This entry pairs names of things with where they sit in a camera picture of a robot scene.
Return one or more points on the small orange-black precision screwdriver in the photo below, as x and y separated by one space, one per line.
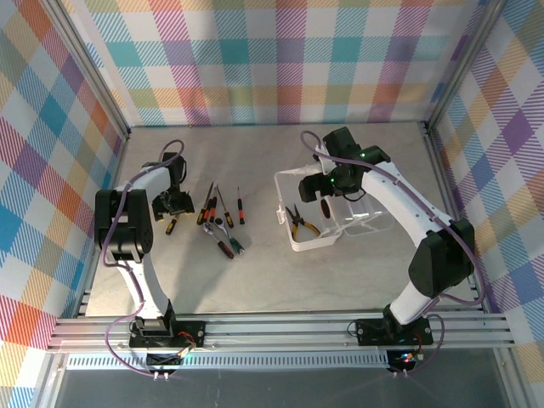
240 210

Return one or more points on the black controller box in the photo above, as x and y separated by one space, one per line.
399 361
163 360

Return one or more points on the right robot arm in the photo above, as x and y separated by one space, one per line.
404 200

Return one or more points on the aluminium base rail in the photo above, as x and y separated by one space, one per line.
276 336

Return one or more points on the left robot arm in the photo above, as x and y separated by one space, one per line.
123 238

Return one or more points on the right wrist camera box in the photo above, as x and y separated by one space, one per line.
321 161

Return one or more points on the aluminium side rail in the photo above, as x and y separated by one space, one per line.
119 161
442 170

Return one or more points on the clear plastic tool box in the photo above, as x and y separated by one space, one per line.
285 191

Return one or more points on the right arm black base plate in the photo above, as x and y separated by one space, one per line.
370 336

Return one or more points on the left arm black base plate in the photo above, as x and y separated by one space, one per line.
197 327

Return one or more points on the aluminium frame post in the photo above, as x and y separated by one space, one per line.
463 64
90 68

